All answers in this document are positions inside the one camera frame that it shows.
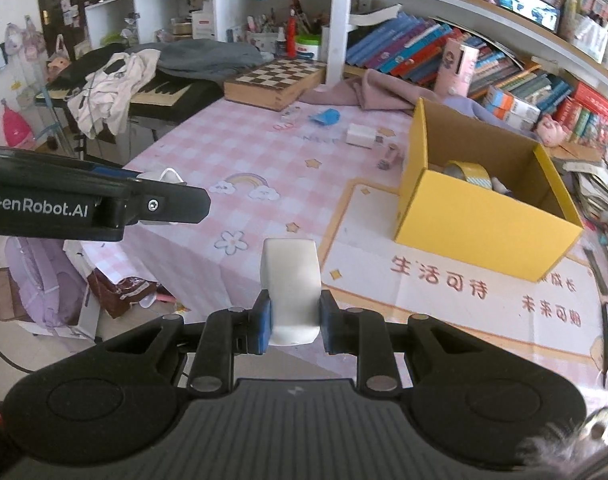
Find beige eraser block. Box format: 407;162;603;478
261;238;321;347

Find pink stapler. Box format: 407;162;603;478
377;143;404;171

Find yellow tape roll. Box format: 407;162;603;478
443;160;493;190

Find white power adapter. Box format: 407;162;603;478
345;122;383;150

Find blue wrapper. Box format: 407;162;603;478
309;108;341;126

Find white spray bottle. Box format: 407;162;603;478
490;177;514;197

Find white crumpled shirt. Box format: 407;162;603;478
67;49;161;139

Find black keyboard piano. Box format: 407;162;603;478
36;48;225;162

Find grey folded clothing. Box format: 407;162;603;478
127;39;265;84

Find pink checkered tablecloth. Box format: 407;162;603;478
83;100;602;388

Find clear plastic clip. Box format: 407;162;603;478
273;105;304;131

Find wooden chess board box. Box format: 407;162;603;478
223;58;327;112

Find yellow cardboard box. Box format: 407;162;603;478
394;100;584;282

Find green lid white jar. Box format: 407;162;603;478
295;35;321;61

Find red bottle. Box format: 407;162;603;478
285;8;297;58

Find pink cloth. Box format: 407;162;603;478
298;70;443;115

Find grey metal ruler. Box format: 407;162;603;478
583;247;608;296

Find orange white medicine boxes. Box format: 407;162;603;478
482;87;540;130

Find purple cloth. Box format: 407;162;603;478
441;96;536;140

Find pink cylindrical device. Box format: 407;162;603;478
433;39;479;98

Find pink pig toy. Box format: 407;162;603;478
535;114;570;148

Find row of leaning books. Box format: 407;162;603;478
345;9;573;117

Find red dictionary books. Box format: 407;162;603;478
554;81;608;153

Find phone playing video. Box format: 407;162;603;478
497;0;560;32

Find white pen holder box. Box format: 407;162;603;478
566;14;608;63

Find white shelf unit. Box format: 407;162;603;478
86;0;608;96

